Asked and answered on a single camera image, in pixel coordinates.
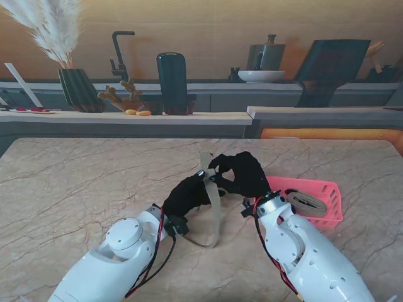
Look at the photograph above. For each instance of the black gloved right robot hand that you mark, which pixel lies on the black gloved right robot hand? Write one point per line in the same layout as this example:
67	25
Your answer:
248	176

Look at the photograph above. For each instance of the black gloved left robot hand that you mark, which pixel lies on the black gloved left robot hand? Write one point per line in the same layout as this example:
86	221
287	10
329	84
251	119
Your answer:
187	196

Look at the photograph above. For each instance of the beige woven belt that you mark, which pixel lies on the beige woven belt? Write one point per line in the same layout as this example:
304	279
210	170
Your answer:
307	203
214	201

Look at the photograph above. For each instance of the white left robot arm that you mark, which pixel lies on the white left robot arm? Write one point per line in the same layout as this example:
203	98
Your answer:
110	261

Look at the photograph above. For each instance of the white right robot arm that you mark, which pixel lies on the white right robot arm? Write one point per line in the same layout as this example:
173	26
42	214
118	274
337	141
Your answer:
315	251

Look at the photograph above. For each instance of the pink plastic mesh basket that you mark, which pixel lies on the pink plastic mesh basket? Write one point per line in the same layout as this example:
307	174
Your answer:
330	195

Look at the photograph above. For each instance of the grey stone counter top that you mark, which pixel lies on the grey stone counter top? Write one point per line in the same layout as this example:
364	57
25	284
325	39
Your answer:
315	112

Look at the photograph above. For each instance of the orange fruits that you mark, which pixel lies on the orange fruits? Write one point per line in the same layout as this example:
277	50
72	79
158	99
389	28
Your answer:
141	112

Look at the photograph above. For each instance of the white ceramic bowl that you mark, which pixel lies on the white ceramic bowl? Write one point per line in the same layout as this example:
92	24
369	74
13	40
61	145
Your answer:
261	76

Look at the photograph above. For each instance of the small black stand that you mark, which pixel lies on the small black stand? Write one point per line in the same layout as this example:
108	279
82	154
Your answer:
234	75

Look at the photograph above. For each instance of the tall dark cylindrical canister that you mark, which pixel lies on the tall dark cylindrical canister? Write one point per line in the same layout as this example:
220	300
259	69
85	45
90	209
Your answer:
172	81

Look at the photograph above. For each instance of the light wood counter top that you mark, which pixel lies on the light wood counter top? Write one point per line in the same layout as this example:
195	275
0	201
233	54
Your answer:
94	118

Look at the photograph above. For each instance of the grey pot with lid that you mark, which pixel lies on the grey pot with lid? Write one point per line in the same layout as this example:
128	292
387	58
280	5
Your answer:
266	55

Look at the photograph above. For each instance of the dark range hood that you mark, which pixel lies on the dark range hood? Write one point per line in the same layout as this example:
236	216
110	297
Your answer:
330	66

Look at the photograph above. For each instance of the dark ribbed vase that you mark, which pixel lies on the dark ribbed vase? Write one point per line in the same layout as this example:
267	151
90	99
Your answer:
80	91

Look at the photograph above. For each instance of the black kitchen faucet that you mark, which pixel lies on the black kitchen faucet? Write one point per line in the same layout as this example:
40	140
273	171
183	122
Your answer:
119	56

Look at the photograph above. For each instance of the dark utensil holder with spoons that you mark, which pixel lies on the dark utensil holder with spoons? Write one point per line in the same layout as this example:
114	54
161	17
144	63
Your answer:
382	74

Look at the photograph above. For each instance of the plate with red food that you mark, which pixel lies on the plate with red food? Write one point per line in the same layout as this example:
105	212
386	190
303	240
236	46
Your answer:
34	110

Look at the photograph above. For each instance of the white leaning board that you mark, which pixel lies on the white leaning board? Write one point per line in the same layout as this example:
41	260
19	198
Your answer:
22	83

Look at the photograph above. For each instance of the white pampas grass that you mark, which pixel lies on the white pampas grass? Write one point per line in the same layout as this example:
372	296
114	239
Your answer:
53	31

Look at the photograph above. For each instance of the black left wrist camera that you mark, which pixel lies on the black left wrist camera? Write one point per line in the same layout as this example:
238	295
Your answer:
178	227

